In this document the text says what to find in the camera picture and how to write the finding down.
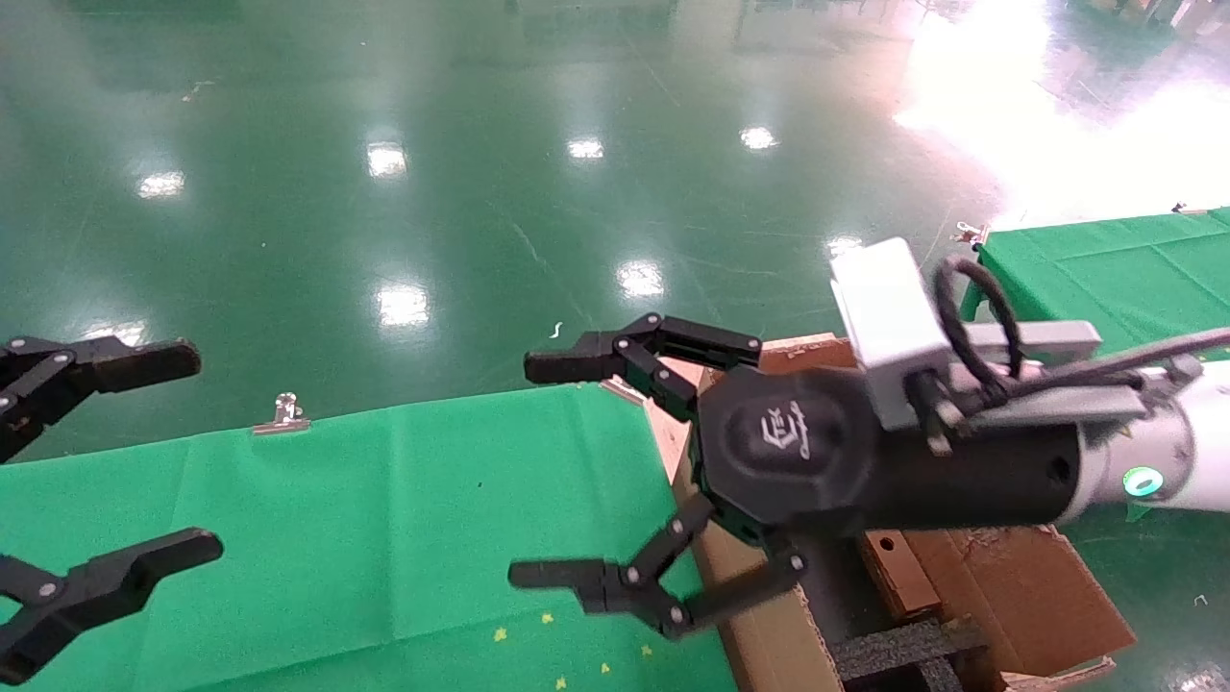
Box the small brown cardboard box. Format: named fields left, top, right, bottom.
left=858, top=529, right=943, bottom=624

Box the grey camera mounting bracket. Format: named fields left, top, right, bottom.
left=951, top=320, right=1173, bottom=448

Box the green cloth with fold creases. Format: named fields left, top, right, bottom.
left=959, top=207, right=1230, bottom=361

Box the black camera cable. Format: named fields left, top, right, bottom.
left=908, top=253, right=1230, bottom=455

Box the black foam insert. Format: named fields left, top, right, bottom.
left=828, top=615, right=991, bottom=692

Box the large green table cloth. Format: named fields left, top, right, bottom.
left=0, top=383, right=736, bottom=692

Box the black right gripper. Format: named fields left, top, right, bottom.
left=507, top=312, right=1084, bottom=641

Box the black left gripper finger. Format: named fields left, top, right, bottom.
left=0, top=336, right=204, bottom=464
left=0, top=527, right=226, bottom=685

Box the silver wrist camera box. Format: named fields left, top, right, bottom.
left=830, top=237, right=954, bottom=432

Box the large open cardboard carton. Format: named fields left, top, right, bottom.
left=663, top=334, right=1140, bottom=692

